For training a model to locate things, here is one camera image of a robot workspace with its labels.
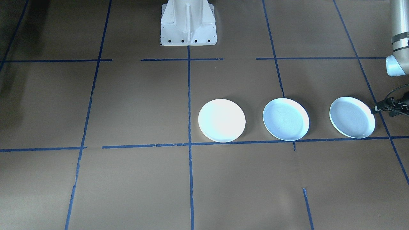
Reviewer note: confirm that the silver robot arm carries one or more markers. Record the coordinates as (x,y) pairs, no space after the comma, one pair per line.
(401,25)

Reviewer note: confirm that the light blue plate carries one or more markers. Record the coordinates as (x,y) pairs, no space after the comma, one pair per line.
(286,119)
(352,117)

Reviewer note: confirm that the white pedestal column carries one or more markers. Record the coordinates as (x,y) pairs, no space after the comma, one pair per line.
(188,22)

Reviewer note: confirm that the white plate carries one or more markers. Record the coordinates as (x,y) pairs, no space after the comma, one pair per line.
(222,120)

